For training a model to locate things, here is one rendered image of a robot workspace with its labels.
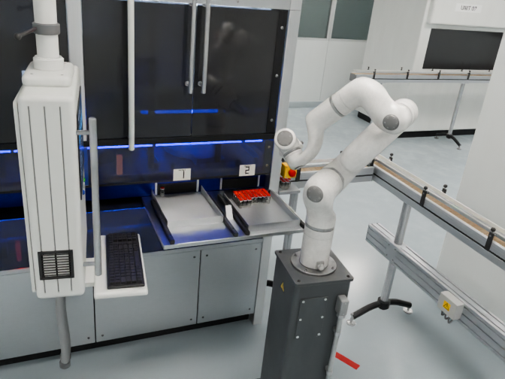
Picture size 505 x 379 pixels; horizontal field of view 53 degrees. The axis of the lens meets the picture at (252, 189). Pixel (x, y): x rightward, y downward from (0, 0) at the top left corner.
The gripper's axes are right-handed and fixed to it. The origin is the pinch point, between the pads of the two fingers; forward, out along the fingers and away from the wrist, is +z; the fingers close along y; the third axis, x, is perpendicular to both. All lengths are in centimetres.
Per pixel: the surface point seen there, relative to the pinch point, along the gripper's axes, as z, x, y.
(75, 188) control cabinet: -66, -29, 63
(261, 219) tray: 16.2, 8.8, 31.7
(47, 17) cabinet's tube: -77, -73, 31
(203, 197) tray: 25, -21, 47
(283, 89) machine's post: 17.9, -30.2, -18.8
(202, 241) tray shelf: -10, 3, 54
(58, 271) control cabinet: -54, -16, 91
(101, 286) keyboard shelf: -38, -6, 89
